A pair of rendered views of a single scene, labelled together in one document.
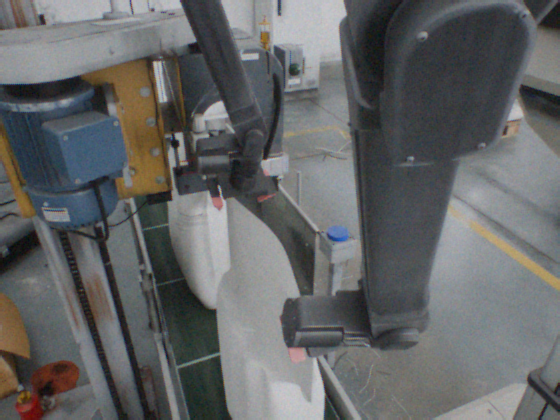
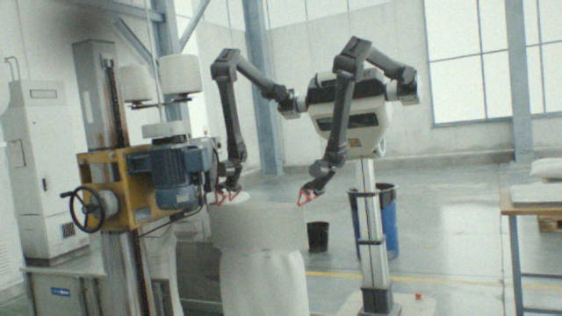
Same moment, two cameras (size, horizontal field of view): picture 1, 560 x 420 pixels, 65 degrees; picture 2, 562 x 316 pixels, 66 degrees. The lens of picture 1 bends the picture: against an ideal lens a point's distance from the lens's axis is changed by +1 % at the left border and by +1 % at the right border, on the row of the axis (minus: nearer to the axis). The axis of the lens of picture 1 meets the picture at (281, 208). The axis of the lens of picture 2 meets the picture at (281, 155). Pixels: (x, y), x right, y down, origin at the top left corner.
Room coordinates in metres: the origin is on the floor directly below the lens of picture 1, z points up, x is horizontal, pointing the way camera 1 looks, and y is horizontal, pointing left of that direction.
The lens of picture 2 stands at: (-0.81, 1.16, 1.38)
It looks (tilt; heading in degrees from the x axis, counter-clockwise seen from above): 5 degrees down; 319
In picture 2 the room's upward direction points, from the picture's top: 7 degrees counter-clockwise
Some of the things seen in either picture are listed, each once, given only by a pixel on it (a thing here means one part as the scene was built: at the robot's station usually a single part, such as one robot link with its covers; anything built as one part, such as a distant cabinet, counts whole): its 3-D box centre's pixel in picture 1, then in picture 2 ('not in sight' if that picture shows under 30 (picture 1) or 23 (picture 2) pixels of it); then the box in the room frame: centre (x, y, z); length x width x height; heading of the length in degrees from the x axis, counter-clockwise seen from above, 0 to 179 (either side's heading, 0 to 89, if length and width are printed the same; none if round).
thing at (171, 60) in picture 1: (162, 84); not in sight; (1.04, 0.28, 1.26); 0.22 x 0.05 x 0.16; 22
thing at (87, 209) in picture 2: not in sight; (86, 209); (0.86, 0.70, 1.13); 0.18 x 0.11 x 0.18; 22
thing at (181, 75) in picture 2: not in sight; (181, 75); (0.81, 0.27, 1.61); 0.17 x 0.17 x 0.17
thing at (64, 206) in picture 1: (65, 156); (172, 176); (0.74, 0.40, 1.21); 0.15 x 0.15 x 0.25
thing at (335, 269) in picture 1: (329, 346); not in sight; (1.00, -0.16, 0.39); 0.03 x 0.03 x 0.78; 22
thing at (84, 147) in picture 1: (88, 152); (197, 162); (0.67, 0.32, 1.25); 0.10 x 0.08 x 0.12; 137
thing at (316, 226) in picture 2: not in sight; (316, 237); (2.33, -1.89, 0.13); 0.30 x 0.30 x 0.26
